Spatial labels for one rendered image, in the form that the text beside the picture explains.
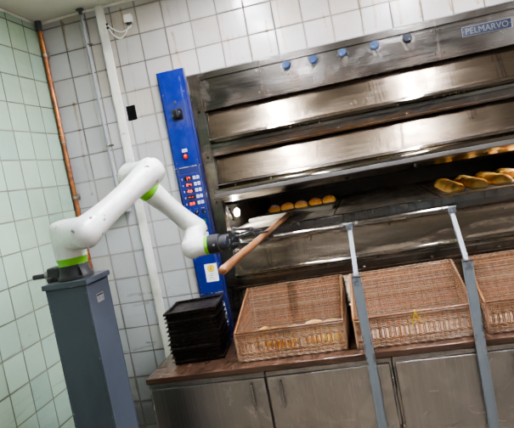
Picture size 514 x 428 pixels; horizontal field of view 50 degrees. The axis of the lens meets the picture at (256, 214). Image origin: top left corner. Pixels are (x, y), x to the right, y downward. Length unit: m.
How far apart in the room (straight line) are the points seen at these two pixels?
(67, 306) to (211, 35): 1.69
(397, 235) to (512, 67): 1.04
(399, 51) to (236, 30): 0.89
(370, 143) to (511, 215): 0.82
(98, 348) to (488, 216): 2.06
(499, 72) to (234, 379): 2.04
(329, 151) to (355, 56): 0.52
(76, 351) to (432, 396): 1.58
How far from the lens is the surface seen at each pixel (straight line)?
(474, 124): 3.15
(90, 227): 2.25
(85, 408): 2.53
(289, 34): 3.18
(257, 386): 2.82
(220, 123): 3.20
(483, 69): 3.18
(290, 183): 2.97
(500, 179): 3.33
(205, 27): 3.29
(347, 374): 2.75
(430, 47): 3.18
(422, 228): 3.14
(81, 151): 3.49
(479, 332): 2.66
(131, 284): 3.46
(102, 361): 2.41
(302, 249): 3.16
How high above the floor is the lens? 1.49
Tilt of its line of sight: 4 degrees down
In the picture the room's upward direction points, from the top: 11 degrees counter-clockwise
